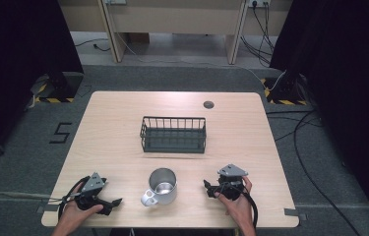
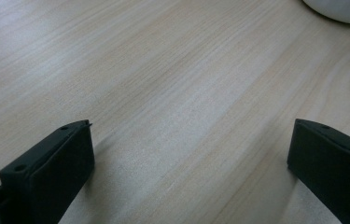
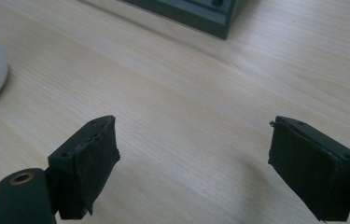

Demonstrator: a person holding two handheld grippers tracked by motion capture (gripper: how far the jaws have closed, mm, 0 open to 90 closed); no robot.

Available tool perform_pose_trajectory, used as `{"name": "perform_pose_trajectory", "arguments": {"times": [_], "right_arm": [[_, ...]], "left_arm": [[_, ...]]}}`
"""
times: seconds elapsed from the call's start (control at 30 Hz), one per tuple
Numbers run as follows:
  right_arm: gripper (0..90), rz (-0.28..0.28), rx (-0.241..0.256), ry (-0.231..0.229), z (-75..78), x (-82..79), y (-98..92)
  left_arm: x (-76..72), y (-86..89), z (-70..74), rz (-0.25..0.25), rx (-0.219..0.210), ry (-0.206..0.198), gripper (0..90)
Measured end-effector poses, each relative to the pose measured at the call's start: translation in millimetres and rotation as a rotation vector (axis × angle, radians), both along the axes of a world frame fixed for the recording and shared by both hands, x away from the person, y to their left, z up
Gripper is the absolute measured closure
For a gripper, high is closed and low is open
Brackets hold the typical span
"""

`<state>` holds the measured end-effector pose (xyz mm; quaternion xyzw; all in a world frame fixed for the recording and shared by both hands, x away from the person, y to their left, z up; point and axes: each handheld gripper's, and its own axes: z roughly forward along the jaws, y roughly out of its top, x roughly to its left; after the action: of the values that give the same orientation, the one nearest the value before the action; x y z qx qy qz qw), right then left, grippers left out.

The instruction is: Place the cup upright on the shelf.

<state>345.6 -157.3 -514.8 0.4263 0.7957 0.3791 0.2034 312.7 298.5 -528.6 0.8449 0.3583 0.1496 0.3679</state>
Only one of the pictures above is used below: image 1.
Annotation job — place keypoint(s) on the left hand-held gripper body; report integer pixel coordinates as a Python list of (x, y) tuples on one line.
[(92, 184)]

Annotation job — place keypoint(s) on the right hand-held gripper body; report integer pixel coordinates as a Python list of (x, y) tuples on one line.
[(231, 183)]

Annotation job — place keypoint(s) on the person's right hand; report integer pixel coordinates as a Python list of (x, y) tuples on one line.
[(239, 206)]

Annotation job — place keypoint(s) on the person's left hand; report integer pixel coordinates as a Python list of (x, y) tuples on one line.
[(75, 213)]

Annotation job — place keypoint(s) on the grey tape strip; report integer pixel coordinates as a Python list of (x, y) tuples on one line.
[(295, 213), (46, 208)]

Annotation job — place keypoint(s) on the black tape floor mark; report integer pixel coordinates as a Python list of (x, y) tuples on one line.
[(61, 132)]

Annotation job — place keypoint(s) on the yellow black hazard tape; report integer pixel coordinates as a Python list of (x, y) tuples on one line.
[(287, 102), (54, 100)]

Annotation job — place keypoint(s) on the black stand base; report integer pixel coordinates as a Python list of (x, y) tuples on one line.
[(65, 85), (288, 88)]

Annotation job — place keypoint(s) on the black curtain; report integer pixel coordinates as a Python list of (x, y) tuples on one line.
[(14, 65), (346, 82)]

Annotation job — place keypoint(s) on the beige desk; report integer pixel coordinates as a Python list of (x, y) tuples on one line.
[(175, 16)]

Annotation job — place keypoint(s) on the white power strip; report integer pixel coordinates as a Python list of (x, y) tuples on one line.
[(115, 1)]

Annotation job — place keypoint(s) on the white wall socket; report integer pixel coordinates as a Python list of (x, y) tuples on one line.
[(259, 3)]

